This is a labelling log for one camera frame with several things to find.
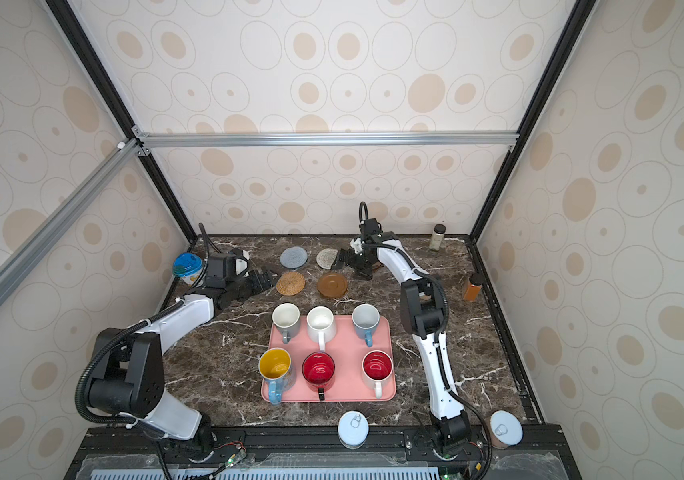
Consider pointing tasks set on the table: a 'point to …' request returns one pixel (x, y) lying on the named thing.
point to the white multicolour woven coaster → (325, 257)
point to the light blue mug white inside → (365, 318)
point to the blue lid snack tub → (187, 266)
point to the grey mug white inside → (286, 318)
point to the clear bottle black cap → (437, 237)
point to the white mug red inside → (376, 370)
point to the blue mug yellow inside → (276, 368)
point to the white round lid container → (353, 429)
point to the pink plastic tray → (347, 350)
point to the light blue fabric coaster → (294, 257)
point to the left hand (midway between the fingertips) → (277, 272)
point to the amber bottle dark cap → (472, 293)
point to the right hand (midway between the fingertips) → (342, 269)
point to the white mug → (321, 325)
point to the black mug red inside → (318, 368)
